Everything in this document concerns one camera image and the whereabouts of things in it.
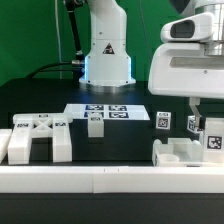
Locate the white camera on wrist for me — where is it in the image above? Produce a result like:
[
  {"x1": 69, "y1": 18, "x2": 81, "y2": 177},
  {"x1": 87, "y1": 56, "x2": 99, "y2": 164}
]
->
[{"x1": 160, "y1": 12, "x2": 214, "y2": 43}]

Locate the white left fence bar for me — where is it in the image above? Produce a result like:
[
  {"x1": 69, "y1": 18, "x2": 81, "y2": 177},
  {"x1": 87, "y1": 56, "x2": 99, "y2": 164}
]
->
[{"x1": 0, "y1": 129, "x2": 12, "y2": 163}]

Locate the white tagged cube nut right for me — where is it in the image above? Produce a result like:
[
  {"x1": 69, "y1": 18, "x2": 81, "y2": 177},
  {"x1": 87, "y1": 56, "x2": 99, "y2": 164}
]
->
[{"x1": 187, "y1": 116, "x2": 199, "y2": 134}]

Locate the white tagged cube nut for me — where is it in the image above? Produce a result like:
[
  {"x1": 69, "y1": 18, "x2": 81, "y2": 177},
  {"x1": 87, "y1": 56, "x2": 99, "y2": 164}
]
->
[
  {"x1": 187, "y1": 116, "x2": 199, "y2": 134},
  {"x1": 156, "y1": 111, "x2": 171, "y2": 130}
]

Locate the white chair back frame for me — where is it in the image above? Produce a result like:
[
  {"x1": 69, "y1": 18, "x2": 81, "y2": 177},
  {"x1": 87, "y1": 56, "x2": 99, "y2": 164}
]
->
[{"x1": 8, "y1": 113, "x2": 73, "y2": 165}]

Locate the black hose behind robot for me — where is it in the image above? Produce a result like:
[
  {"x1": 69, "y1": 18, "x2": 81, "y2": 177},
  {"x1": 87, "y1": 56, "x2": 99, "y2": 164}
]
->
[{"x1": 63, "y1": 0, "x2": 84, "y2": 62}]

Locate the black cable at base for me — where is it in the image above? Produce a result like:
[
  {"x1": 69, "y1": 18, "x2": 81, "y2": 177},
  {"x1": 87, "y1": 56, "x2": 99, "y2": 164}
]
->
[{"x1": 25, "y1": 59, "x2": 86, "y2": 80}]

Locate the white chair seat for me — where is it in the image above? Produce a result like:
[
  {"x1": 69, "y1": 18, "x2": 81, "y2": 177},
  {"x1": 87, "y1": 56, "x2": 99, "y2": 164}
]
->
[{"x1": 152, "y1": 138, "x2": 203, "y2": 167}]

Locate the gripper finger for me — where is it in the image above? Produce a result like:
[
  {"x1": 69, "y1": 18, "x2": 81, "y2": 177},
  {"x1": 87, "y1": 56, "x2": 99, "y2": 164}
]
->
[{"x1": 189, "y1": 97, "x2": 204, "y2": 131}]

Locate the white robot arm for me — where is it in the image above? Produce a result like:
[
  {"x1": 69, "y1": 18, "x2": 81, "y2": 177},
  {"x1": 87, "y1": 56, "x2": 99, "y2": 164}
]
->
[{"x1": 80, "y1": 0, "x2": 224, "y2": 115}]

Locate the white front fence bar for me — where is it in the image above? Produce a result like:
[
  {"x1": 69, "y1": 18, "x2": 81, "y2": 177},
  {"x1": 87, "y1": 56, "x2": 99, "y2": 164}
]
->
[{"x1": 0, "y1": 166, "x2": 224, "y2": 193}]

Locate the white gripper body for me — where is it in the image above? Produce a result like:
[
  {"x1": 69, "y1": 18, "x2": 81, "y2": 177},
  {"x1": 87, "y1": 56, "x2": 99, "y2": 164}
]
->
[{"x1": 148, "y1": 43, "x2": 224, "y2": 99}]

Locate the white fence bar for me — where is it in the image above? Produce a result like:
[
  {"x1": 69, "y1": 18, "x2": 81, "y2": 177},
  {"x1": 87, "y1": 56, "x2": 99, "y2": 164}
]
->
[
  {"x1": 0, "y1": 129, "x2": 12, "y2": 163},
  {"x1": 0, "y1": 166, "x2": 224, "y2": 193}
]

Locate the white sheet with tags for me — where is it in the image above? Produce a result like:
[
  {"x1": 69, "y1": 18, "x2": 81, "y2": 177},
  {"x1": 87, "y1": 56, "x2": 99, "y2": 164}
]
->
[{"x1": 64, "y1": 104, "x2": 150, "y2": 120}]

